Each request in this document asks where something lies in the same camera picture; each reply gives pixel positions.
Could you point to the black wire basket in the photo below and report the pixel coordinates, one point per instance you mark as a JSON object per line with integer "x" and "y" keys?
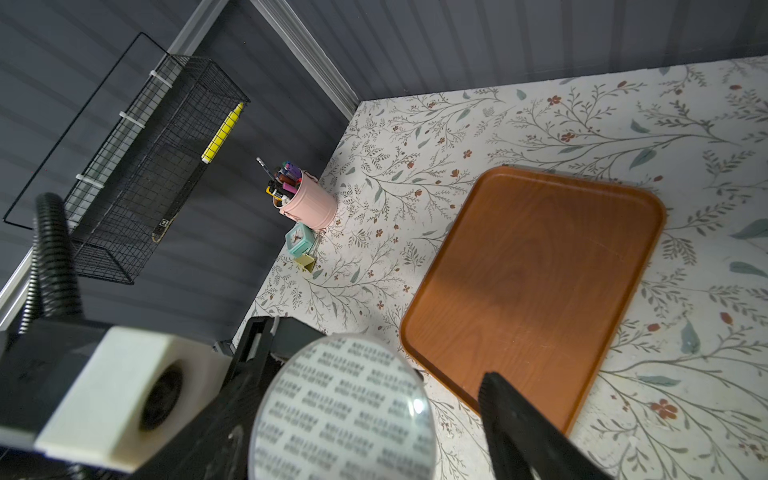
{"x": 129, "y": 160}

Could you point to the pink pen cup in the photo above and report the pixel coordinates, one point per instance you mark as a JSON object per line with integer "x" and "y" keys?
{"x": 297, "y": 195}

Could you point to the white jar lid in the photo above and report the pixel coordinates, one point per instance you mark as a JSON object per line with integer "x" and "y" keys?
{"x": 345, "y": 406}

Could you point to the yellow marker pen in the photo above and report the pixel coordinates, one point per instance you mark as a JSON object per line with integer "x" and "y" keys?
{"x": 222, "y": 134}

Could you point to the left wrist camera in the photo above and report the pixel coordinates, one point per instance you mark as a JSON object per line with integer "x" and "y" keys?
{"x": 109, "y": 398}

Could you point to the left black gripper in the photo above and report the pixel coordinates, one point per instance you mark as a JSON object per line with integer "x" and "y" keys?
{"x": 215, "y": 444}

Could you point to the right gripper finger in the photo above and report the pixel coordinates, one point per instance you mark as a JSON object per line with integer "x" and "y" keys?
{"x": 522, "y": 443}

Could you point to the brown wooden tray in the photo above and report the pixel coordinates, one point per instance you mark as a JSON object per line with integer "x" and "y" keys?
{"x": 531, "y": 282}

